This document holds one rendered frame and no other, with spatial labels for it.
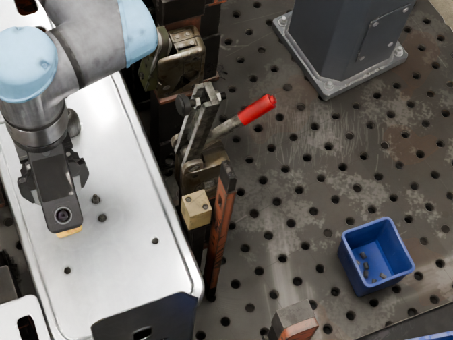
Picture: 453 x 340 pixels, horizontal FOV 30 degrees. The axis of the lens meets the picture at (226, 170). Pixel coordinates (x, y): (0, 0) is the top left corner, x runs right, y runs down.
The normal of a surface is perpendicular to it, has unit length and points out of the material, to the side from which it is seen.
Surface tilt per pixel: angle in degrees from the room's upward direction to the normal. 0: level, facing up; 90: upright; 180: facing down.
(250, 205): 0
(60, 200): 31
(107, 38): 26
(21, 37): 1
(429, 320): 0
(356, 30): 90
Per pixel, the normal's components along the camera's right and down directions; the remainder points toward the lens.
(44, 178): 0.21, 0.08
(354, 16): -0.25, 0.87
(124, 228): 0.07, -0.43
